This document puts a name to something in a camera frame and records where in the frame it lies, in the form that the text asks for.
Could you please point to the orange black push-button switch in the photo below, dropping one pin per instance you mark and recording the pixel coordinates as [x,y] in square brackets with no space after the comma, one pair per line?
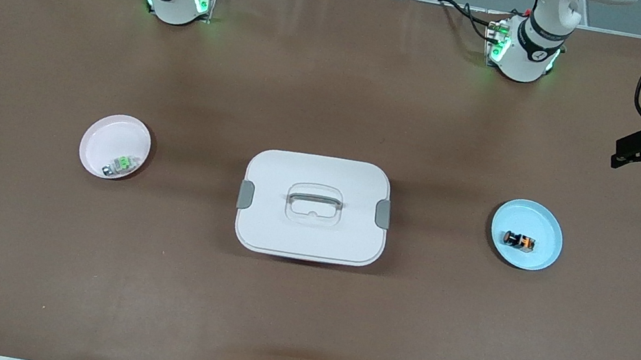
[524,243]

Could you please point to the light blue round plate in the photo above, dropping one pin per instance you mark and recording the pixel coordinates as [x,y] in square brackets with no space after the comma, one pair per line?
[540,225]

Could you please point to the pale pink round plate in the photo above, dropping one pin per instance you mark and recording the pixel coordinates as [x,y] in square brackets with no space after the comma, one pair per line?
[92,149]

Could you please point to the white lidded storage box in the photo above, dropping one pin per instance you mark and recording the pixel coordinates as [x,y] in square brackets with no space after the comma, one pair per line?
[310,237]

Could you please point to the brown table mat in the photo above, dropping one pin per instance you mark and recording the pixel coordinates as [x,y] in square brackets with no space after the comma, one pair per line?
[295,321]

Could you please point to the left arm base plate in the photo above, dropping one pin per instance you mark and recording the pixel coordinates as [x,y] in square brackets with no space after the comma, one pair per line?
[487,48]

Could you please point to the green push-button switch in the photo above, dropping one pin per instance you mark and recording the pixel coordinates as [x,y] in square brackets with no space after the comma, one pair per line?
[126,162]

